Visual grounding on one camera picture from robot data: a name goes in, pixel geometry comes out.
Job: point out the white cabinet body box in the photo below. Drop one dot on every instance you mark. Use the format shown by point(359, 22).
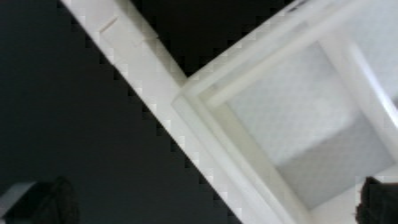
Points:
point(289, 106)

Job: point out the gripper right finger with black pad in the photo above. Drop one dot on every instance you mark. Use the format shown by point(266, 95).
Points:
point(377, 208)

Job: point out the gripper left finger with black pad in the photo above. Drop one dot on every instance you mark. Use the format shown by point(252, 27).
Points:
point(39, 203)

